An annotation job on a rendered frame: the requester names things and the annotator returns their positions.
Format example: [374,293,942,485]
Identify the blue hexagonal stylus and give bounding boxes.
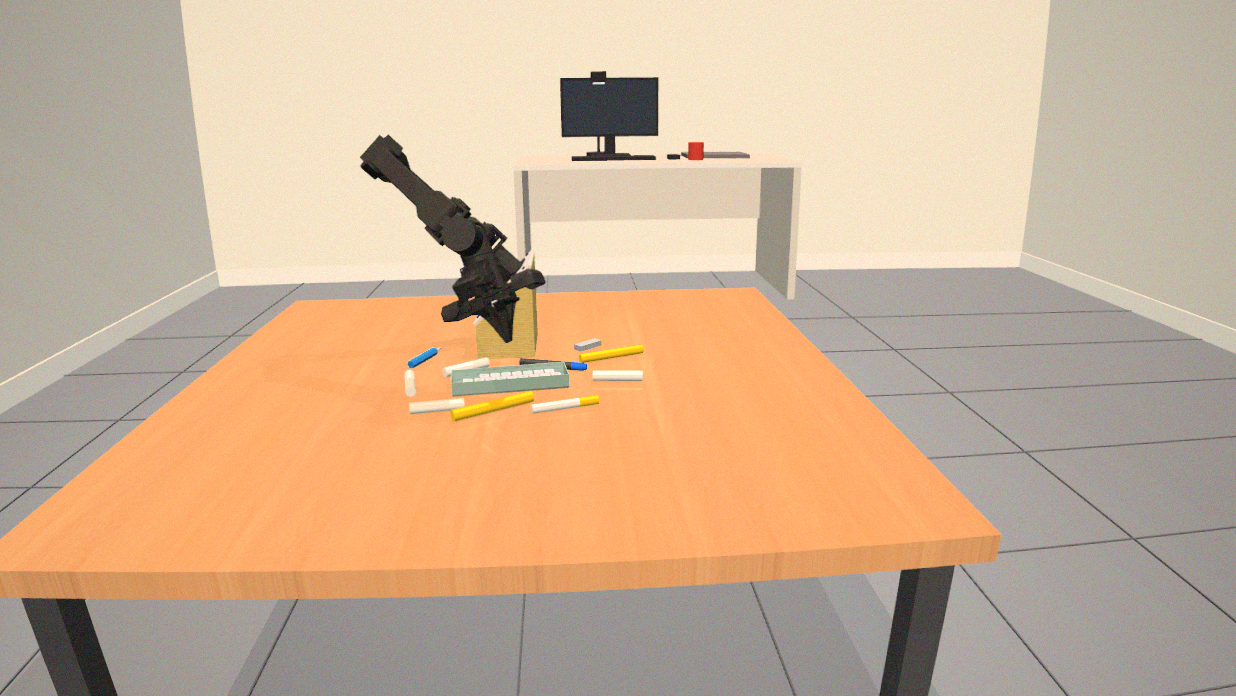
[407,347,442,368]

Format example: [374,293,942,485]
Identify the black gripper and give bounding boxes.
[441,253,546,342]

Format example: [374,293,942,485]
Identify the grey stylus with blue tip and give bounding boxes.
[519,359,587,371]

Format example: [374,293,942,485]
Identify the letter keyboard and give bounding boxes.
[450,362,570,397]

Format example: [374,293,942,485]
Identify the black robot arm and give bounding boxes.
[360,134,525,303]

